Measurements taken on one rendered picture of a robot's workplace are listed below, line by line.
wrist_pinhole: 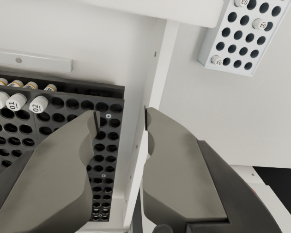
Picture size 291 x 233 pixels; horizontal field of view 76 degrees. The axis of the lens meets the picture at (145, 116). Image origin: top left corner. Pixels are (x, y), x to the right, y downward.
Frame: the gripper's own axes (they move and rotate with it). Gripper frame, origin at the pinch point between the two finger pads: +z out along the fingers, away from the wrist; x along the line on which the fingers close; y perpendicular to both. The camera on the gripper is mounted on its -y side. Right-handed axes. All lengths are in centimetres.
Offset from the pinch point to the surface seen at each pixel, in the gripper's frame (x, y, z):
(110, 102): -1.5, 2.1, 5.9
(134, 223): -0.3, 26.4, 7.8
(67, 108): -5.8, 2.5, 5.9
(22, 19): -10.3, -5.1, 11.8
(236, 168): 26.7, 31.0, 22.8
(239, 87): 20.5, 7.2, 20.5
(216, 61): 12.9, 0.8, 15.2
